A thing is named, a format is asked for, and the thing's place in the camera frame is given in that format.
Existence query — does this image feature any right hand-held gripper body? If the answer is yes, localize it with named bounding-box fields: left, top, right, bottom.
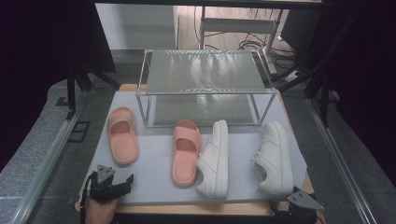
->
left=274, top=189, right=325, bottom=224

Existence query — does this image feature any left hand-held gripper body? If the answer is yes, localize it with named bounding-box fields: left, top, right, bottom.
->
left=89, top=164, right=126, bottom=205

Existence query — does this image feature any white sneaker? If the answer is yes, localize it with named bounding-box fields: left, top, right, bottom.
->
left=195, top=119, right=230, bottom=201
left=251, top=120, right=295, bottom=197

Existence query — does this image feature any pink slide slipper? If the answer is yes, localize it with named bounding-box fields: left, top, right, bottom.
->
left=170, top=119, right=203, bottom=188
left=106, top=106, right=140, bottom=166

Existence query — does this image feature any two-tier metal shoe rack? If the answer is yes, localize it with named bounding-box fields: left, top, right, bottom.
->
left=134, top=49, right=278, bottom=129

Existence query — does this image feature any person's left hand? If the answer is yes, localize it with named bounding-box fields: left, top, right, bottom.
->
left=84, top=197, right=120, bottom=224

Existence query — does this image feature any grey foam mat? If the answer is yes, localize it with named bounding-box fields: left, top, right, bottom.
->
left=78, top=91, right=309, bottom=206

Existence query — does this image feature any black tripod stand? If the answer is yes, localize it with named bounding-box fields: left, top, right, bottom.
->
left=65, top=61, right=121, bottom=121

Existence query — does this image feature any black metal stand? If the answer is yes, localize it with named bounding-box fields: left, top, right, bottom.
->
left=276, top=15, right=358, bottom=129

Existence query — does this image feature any white power strip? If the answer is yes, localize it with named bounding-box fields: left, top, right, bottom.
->
left=284, top=69, right=303, bottom=84

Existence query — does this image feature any white cabinet panel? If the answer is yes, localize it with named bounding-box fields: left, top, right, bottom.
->
left=94, top=3, right=179, bottom=51

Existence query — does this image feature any black computer case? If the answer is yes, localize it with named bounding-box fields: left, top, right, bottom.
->
left=279, top=8, right=322, bottom=54

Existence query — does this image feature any aluminium floor rail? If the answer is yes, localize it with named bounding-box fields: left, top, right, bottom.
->
left=305, top=97, right=378, bottom=224
left=8, top=108, right=82, bottom=224

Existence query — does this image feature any tangle of black floor cables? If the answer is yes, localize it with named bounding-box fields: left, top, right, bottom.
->
left=236, top=30, right=297, bottom=63

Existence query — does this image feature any white metal desk frame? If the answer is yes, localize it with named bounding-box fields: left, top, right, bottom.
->
left=198, top=6, right=285, bottom=76

